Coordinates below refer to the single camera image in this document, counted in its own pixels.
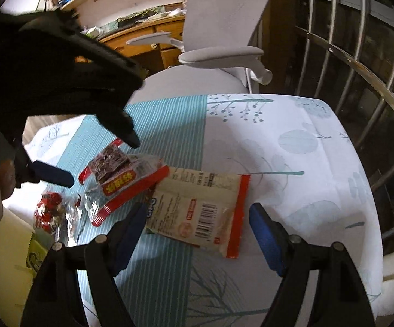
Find yellow cake packet red edge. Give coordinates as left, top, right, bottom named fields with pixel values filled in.
left=145, top=167, right=252, bottom=259

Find metal window grille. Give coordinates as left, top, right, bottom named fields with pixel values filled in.
left=285, top=0, right=394, bottom=212

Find brown cake packet red stripes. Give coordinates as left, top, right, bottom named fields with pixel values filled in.
left=78, top=138, right=170, bottom=228

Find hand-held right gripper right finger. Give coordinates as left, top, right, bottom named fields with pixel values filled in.
left=249, top=202, right=376, bottom=327

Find clear nut snack packet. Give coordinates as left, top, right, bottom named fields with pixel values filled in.
left=33, top=192, right=83, bottom=246

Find green tissue packet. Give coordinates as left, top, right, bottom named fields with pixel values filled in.
left=81, top=25, right=105, bottom=39

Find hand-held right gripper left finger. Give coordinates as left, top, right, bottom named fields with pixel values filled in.
left=20, top=202, right=148, bottom=327

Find wooden desk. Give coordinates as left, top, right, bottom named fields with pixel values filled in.
left=98, top=15, right=187, bottom=70

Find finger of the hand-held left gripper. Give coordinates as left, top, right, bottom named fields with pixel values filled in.
left=95, top=108, right=141, bottom=149
left=13, top=140, right=75, bottom=189

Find grey office chair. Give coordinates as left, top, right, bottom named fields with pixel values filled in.
left=125, top=0, right=277, bottom=103

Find yellow bag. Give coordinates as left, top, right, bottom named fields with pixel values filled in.
left=0, top=208, right=49, bottom=314

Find wooden bookshelf hutch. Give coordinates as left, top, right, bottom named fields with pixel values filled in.
left=45, top=0, right=197, bottom=28

